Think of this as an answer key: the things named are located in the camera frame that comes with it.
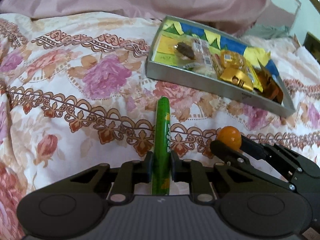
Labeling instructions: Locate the green snack tube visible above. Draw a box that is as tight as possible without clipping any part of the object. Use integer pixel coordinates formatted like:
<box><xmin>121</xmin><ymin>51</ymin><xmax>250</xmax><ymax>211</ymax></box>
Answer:
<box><xmin>152</xmin><ymin>96</ymin><xmax>171</xmax><ymax>196</ymax></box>

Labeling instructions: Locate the orange round candy ball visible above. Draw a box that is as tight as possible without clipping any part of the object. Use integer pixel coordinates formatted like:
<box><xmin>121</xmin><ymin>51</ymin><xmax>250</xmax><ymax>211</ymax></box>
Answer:
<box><xmin>215</xmin><ymin>126</ymin><xmax>242</xmax><ymax>151</ymax></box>

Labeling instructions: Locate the orange cracker snack bag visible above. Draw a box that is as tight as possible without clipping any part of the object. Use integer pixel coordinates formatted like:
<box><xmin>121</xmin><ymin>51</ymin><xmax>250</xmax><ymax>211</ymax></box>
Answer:
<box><xmin>257</xmin><ymin>60</ymin><xmax>284</xmax><ymax>104</ymax></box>

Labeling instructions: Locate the clear biscuit packet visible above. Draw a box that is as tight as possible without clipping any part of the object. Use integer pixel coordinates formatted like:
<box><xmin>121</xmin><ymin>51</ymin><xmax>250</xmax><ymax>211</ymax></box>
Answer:
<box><xmin>183</xmin><ymin>37</ymin><xmax>217</xmax><ymax>78</ymax></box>

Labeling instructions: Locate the floral pink bedsheet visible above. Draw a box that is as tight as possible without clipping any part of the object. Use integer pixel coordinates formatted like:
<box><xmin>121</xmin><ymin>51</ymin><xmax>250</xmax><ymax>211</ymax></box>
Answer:
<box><xmin>1</xmin><ymin>12</ymin><xmax>319</xmax><ymax>239</ymax></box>

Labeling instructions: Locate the gold foil snack packet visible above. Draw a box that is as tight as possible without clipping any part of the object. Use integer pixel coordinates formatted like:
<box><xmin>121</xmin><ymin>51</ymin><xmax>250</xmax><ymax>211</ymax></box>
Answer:
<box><xmin>219</xmin><ymin>67</ymin><xmax>253</xmax><ymax>92</ymax></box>

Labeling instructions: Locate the yellow gold snack packet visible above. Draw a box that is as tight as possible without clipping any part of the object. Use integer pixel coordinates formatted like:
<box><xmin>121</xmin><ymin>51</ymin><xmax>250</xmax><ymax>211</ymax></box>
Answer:
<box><xmin>213</xmin><ymin>50</ymin><xmax>263</xmax><ymax>93</ymax></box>

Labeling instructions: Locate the grey tray with colourful lining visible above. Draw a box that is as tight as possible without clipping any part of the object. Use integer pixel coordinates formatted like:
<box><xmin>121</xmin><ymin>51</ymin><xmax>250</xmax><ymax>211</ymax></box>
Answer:
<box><xmin>145</xmin><ymin>16</ymin><xmax>296</xmax><ymax>118</ymax></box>

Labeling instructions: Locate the dark brown wrapped snack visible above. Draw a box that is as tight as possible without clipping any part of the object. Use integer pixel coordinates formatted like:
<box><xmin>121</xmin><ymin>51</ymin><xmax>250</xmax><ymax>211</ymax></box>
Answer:
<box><xmin>174</xmin><ymin>42</ymin><xmax>196</xmax><ymax>60</ymax></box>

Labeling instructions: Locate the dark wooden headboard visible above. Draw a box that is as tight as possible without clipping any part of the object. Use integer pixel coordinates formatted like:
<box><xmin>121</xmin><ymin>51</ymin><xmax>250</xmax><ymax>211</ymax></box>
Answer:
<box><xmin>303</xmin><ymin>32</ymin><xmax>320</xmax><ymax>63</ymax></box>

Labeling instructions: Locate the grey cloth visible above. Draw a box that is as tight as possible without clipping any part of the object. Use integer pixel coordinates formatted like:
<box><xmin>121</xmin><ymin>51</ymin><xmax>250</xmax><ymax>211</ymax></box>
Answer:
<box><xmin>244</xmin><ymin>24</ymin><xmax>290</xmax><ymax>40</ymax></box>

